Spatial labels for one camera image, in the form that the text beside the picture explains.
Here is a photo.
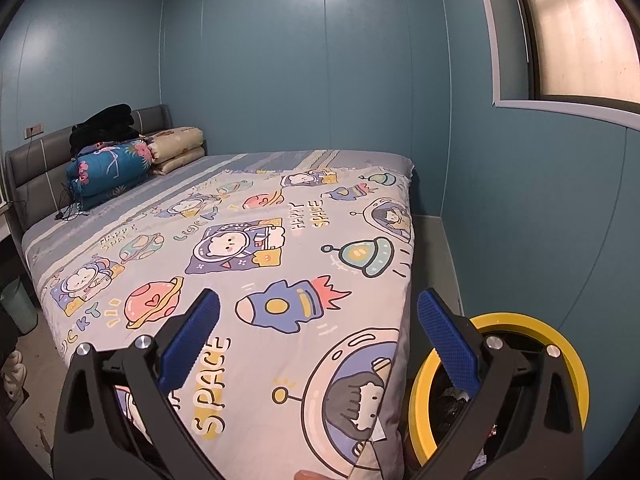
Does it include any yellow rimmed trash bin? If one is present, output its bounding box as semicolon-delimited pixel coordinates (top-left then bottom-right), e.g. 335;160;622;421
408;312;589;479

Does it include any person's right hand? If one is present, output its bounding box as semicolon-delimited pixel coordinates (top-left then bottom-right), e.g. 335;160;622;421
294;470;332;480

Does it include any cartoon space bed sheet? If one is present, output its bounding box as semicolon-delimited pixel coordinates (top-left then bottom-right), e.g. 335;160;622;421
22;151;414;479

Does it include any green waste basket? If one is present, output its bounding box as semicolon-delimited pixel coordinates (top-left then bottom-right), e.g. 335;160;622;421
1;278;38;335

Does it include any white slipper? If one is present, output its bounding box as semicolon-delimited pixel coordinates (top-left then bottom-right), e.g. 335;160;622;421
1;350;27;402

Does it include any blue floral folded quilt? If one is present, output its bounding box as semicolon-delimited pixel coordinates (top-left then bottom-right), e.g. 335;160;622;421
65;139;152;211

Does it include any beige folded quilt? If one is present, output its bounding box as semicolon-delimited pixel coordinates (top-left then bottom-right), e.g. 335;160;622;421
144;127;206;176

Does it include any grey padded headboard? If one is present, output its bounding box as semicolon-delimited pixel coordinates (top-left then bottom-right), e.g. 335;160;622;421
2;104;172;247

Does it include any black clothing pile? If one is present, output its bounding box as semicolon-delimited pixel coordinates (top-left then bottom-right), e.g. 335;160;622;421
68;103;139;157

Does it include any black charging cable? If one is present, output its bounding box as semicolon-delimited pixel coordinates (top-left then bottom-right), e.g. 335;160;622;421
53;179;91;221

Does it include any wall power socket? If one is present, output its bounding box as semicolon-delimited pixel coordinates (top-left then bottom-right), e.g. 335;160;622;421
24;122;44;139

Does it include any window with grey frame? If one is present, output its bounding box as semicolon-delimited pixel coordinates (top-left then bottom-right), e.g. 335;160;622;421
483;0;639;129

